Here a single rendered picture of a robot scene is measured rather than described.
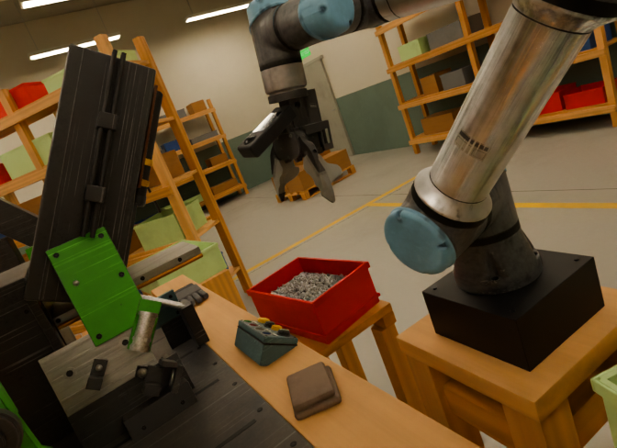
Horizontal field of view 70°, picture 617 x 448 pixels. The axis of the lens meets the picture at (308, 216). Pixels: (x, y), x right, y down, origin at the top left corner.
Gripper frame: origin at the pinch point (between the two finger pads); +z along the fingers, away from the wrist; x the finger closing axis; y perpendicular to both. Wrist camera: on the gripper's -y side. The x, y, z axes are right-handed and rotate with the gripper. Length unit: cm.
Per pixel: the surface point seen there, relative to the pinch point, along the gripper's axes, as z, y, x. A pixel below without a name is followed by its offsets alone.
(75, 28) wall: -265, 245, 906
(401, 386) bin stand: 61, 27, 11
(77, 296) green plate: 8.1, -35.6, 30.5
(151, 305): 14.6, -24.2, 25.8
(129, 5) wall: -301, 360, 891
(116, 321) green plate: 15.1, -31.3, 27.3
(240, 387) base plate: 31.9, -18.0, 9.5
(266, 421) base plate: 31.1, -21.0, -4.2
